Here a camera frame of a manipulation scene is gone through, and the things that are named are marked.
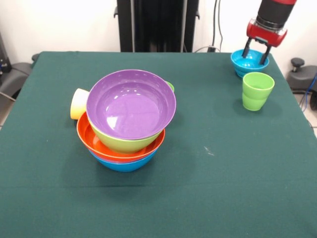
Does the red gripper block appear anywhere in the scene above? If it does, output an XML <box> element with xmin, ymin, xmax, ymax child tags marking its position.
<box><xmin>241</xmin><ymin>17</ymin><xmax>288</xmax><ymax>65</ymax></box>

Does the light blue small bowl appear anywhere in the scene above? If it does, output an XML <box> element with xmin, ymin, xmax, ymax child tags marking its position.
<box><xmin>230</xmin><ymin>49</ymin><xmax>270</xmax><ymax>78</ymax></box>

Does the purple bowl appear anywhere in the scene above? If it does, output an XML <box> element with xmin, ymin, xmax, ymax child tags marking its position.
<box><xmin>86</xmin><ymin>69</ymin><xmax>177</xmax><ymax>141</ymax></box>

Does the large green bowl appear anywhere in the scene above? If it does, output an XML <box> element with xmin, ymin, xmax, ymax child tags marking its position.
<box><xmin>89</xmin><ymin>121</ymin><xmax>165</xmax><ymax>154</ymax></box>

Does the large blue bowl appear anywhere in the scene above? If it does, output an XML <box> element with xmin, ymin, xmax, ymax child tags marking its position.
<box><xmin>88</xmin><ymin>148</ymin><xmax>159</xmax><ymax>173</ymax></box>

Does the ribbed yellow cup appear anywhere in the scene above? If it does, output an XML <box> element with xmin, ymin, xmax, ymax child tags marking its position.
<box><xmin>70</xmin><ymin>88</ymin><xmax>90</xmax><ymax>121</ymax></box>

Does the wide orange bowl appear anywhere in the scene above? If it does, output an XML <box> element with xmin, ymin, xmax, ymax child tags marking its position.
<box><xmin>76</xmin><ymin>112</ymin><xmax>166</xmax><ymax>163</ymax></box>

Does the ribbed green cup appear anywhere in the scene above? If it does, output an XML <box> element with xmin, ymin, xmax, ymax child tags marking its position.
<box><xmin>242</xmin><ymin>72</ymin><xmax>275</xmax><ymax>112</ymax></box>

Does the dark green table cloth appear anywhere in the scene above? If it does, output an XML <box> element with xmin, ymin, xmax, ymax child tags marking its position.
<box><xmin>0</xmin><ymin>51</ymin><xmax>317</xmax><ymax>238</ymax></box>

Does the grey chair base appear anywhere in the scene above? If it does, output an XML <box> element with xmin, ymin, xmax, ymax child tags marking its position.
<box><xmin>0</xmin><ymin>61</ymin><xmax>34</xmax><ymax>95</ymax></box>

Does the black hanging cable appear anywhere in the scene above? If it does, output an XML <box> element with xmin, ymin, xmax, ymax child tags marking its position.
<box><xmin>217</xmin><ymin>2</ymin><xmax>224</xmax><ymax>48</ymax></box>
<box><xmin>211</xmin><ymin>2</ymin><xmax>217</xmax><ymax>48</ymax></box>

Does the blue cable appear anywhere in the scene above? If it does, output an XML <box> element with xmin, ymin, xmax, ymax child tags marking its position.
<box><xmin>299</xmin><ymin>74</ymin><xmax>317</xmax><ymax>111</ymax></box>

